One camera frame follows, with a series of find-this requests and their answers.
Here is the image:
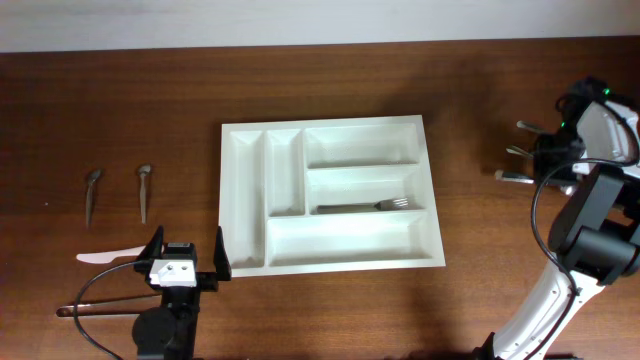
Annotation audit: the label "small teaspoon far left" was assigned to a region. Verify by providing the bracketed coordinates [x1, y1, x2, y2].
[85, 169, 103, 229]

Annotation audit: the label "metal tablespoon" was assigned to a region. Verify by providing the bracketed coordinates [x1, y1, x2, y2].
[506, 145, 534, 159]
[495, 170, 577, 196]

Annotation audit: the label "metal tongs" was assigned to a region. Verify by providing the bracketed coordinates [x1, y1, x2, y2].
[55, 294, 161, 319]

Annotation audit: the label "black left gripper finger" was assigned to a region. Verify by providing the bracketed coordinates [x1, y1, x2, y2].
[134, 226, 164, 273]
[213, 226, 232, 281]

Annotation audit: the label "white plastic knife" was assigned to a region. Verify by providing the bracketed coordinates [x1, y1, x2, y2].
[76, 246, 144, 264]

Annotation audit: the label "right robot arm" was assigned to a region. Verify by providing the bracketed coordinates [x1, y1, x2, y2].
[471, 77, 639, 360]

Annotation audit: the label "white plastic cutlery tray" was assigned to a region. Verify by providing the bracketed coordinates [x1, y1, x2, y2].
[219, 115, 445, 277]

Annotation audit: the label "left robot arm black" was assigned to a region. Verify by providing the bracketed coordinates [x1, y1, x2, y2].
[132, 227, 231, 359]

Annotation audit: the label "small teaspoon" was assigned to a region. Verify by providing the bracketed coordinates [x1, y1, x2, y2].
[137, 164, 152, 224]
[85, 169, 103, 229]

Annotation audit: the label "metal fork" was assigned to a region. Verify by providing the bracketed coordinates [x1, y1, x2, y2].
[316, 197, 411, 214]
[516, 121, 550, 135]

